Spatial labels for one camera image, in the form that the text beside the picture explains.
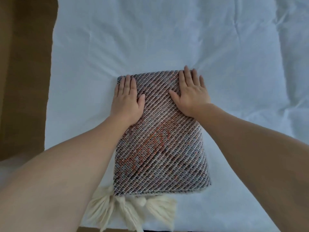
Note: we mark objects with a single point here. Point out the patterned woven blanket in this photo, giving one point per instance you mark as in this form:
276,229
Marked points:
164,154

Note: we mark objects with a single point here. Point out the white bed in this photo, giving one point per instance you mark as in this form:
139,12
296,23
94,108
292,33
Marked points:
169,33

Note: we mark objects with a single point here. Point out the person's left hand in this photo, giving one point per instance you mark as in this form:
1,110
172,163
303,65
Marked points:
126,103

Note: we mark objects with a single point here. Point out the person's left forearm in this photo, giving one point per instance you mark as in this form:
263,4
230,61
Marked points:
53,181

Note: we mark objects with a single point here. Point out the person's right forearm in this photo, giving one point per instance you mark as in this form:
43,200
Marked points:
265,161

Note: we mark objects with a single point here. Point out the person's right hand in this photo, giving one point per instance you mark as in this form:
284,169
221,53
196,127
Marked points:
193,96

